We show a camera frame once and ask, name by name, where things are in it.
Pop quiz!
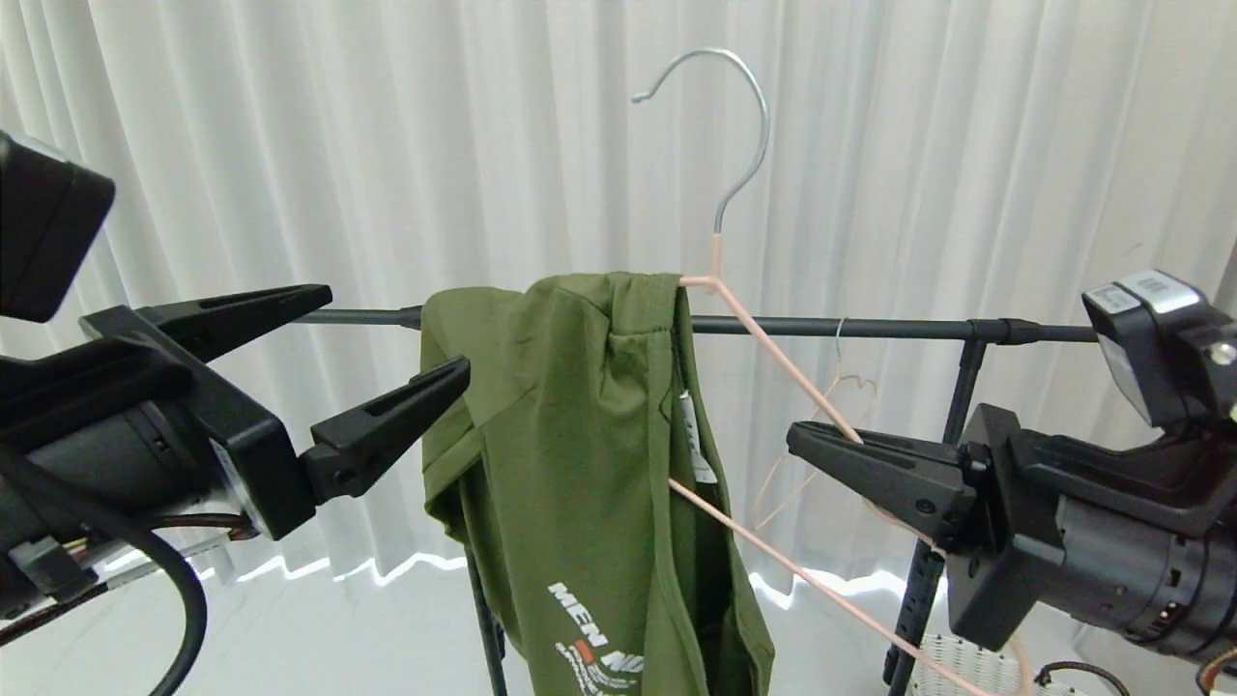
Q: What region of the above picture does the white laundry basket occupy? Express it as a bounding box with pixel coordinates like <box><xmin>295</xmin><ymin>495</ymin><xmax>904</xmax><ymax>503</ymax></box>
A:
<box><xmin>906</xmin><ymin>633</ymin><xmax>1132</xmax><ymax>696</ymax></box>

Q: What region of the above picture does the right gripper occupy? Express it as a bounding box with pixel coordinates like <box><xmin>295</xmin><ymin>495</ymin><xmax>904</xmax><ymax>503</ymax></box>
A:
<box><xmin>786</xmin><ymin>402</ymin><xmax>1237</xmax><ymax>663</ymax></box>

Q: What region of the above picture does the pink clothes hanger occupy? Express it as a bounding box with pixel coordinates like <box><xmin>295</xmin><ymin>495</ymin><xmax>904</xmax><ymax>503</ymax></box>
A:
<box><xmin>631</xmin><ymin>46</ymin><xmax>1037</xmax><ymax>696</ymax></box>
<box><xmin>752</xmin><ymin>317</ymin><xmax>882</xmax><ymax>531</ymax></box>

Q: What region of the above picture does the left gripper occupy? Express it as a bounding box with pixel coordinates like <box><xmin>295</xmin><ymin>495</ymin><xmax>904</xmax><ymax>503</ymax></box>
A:
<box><xmin>0</xmin><ymin>283</ymin><xmax>473</xmax><ymax>591</ymax></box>

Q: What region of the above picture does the white curtain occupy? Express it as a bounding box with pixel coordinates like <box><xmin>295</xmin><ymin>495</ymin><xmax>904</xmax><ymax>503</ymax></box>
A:
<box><xmin>0</xmin><ymin>0</ymin><xmax>1237</xmax><ymax>605</ymax></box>

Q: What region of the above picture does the black clothes rack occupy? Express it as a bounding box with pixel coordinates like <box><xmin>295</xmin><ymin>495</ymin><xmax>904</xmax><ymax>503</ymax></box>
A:
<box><xmin>293</xmin><ymin>305</ymin><xmax>1099</xmax><ymax>696</ymax></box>

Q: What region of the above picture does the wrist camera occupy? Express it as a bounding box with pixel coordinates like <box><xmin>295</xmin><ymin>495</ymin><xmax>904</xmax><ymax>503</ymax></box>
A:
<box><xmin>0</xmin><ymin>130</ymin><xmax>117</xmax><ymax>325</ymax></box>
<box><xmin>1080</xmin><ymin>269</ymin><xmax>1237</xmax><ymax>455</ymax></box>

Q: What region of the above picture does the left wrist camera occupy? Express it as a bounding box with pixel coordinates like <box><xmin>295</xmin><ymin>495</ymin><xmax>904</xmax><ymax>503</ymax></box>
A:
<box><xmin>0</xmin><ymin>130</ymin><xmax>117</xmax><ymax>325</ymax></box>

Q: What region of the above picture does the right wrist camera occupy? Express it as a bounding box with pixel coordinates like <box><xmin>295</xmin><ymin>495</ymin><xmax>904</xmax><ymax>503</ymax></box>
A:
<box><xmin>1080</xmin><ymin>269</ymin><xmax>1237</xmax><ymax>455</ymax></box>

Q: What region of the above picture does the green printed sleeveless shirt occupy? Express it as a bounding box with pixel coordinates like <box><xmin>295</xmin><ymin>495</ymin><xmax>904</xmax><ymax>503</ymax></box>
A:
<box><xmin>418</xmin><ymin>271</ymin><xmax>777</xmax><ymax>696</ymax></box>

